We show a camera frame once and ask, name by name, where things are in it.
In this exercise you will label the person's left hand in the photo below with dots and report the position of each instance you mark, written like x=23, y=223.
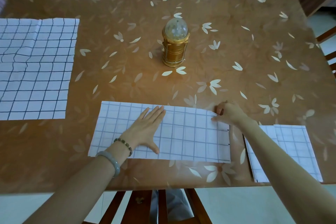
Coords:
x=147, y=132

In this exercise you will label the person's right hand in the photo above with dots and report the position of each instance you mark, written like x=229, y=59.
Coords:
x=232, y=113

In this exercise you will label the large grid cloth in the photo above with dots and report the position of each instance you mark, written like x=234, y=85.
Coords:
x=34, y=74

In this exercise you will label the person's right forearm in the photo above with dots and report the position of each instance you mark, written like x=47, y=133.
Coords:
x=288, y=174

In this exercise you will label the person's left forearm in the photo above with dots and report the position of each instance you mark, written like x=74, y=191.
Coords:
x=73, y=195

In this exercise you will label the person's grey trousers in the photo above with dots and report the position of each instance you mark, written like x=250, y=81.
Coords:
x=176, y=205

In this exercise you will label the pale green jade bangle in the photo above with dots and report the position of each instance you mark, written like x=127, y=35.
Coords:
x=113, y=160

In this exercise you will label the wooden dining table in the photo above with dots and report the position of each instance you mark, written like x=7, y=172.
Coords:
x=183, y=186

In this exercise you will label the gold lantern lamp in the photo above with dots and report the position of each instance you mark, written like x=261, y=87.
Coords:
x=174, y=53

